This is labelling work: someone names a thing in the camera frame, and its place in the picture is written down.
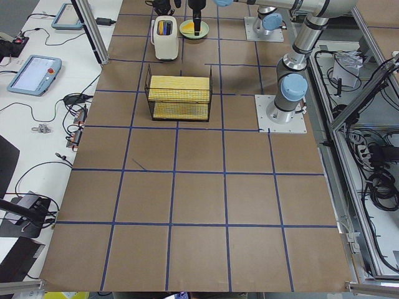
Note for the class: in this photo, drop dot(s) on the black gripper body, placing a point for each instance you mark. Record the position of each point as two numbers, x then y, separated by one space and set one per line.
162 4

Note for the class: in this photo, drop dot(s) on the blue teach pendant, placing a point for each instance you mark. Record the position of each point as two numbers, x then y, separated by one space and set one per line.
67 18
35 76

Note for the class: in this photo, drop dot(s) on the black camera stand base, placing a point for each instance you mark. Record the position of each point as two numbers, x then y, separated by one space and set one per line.
25 216

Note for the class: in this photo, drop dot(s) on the black wire basket rack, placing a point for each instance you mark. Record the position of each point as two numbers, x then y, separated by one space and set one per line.
151 103

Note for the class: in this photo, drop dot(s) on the black gripper body at top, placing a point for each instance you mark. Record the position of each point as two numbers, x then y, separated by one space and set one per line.
196 9

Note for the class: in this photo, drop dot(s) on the black gripper finger over plate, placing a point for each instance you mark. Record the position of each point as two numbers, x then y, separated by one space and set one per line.
197 22

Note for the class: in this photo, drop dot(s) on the yellow sponge block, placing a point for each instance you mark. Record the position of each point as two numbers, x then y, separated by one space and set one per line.
164 88
181 111

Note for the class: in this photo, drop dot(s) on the aluminium frame post left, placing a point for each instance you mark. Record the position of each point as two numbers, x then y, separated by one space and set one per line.
86 17

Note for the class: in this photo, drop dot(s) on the yellow toast slice on plate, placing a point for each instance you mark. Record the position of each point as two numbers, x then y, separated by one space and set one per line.
188 27

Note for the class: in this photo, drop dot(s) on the cream white toaster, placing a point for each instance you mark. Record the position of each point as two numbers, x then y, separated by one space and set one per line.
166 46

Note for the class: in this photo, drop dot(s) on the yellow sponge block upper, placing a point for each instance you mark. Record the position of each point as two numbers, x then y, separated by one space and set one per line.
164 88

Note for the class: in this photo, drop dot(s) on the yellow sponge block lower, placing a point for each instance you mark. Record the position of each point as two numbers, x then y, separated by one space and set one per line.
181 111

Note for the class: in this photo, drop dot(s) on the black device with red button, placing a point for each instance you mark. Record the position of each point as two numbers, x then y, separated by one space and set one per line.
14 48

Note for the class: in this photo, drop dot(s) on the far blue teach pendant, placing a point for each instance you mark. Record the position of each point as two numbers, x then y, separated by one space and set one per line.
67 18

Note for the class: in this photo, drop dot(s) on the green round plate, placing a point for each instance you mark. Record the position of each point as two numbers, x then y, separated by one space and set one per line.
203 33

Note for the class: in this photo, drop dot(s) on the small metal clamp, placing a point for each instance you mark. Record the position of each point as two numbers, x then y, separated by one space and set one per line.
41 128

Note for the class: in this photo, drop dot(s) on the near blue teach pendant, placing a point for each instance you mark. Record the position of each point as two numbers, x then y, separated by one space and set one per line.
35 76

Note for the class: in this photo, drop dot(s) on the black power adapter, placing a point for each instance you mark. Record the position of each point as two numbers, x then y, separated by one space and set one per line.
104 21

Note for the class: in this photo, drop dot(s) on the yellow toast slice in toaster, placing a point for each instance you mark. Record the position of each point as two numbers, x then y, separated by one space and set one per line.
161 28

